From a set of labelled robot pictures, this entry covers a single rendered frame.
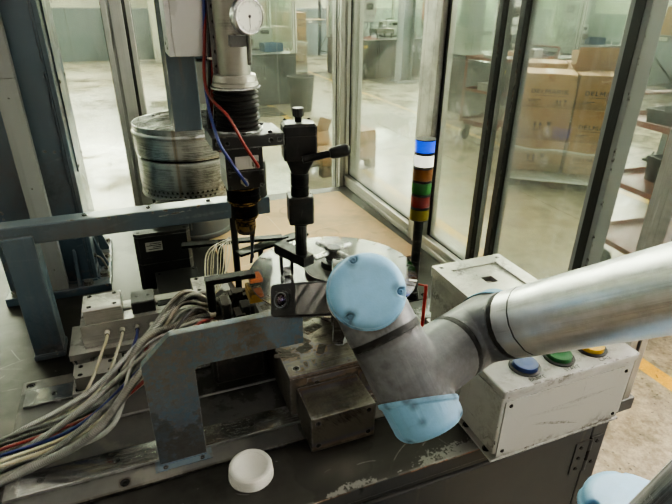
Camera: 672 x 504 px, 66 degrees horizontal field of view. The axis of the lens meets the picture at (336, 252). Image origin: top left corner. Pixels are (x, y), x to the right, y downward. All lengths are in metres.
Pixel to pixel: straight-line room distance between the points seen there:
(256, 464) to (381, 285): 0.49
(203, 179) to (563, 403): 1.08
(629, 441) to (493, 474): 1.22
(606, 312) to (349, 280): 0.22
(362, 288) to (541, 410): 0.52
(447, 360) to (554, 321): 0.11
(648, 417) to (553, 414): 1.44
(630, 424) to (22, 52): 2.24
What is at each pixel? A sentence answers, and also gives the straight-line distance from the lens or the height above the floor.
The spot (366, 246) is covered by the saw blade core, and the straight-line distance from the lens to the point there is 1.12.
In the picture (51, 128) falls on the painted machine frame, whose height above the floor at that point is 1.16.
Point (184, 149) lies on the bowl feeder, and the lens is 1.51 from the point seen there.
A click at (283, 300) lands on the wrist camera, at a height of 1.07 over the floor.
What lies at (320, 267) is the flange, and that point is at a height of 0.96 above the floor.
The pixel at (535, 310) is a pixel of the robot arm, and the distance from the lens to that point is 0.54.
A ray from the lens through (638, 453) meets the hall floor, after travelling 2.22.
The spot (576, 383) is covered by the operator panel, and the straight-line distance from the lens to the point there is 0.95.
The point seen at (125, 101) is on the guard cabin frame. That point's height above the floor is 1.12.
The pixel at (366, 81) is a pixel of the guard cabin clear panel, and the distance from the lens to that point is 1.90.
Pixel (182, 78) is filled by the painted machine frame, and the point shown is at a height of 1.31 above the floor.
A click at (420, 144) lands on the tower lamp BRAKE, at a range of 1.15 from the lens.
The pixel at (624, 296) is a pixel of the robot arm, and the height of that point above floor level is 1.21.
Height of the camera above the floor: 1.43
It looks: 26 degrees down
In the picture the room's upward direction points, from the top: straight up
